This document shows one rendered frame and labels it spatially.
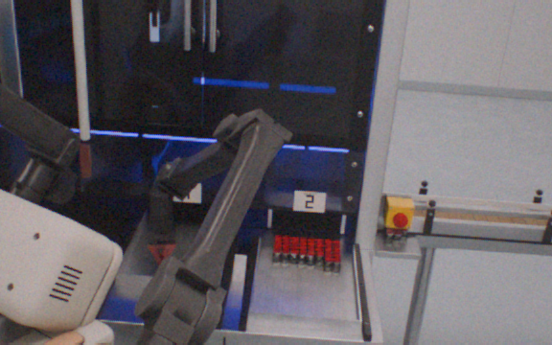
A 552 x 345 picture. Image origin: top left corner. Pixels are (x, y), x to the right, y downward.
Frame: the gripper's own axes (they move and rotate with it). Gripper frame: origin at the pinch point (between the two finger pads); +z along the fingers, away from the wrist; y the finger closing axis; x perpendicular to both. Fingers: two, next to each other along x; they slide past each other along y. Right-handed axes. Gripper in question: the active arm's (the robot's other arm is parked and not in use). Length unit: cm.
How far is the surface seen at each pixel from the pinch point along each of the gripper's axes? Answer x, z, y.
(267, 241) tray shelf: -30.5, 4.4, 12.9
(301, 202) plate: -38.3, -9.3, 9.9
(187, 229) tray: -8.5, 4.6, 21.4
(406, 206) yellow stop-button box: -66, -11, 2
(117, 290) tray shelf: 11.0, 4.4, -6.3
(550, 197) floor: -266, 94, 189
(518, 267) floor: -195, 93, 112
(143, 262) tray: 4.4, 4.3, 5.5
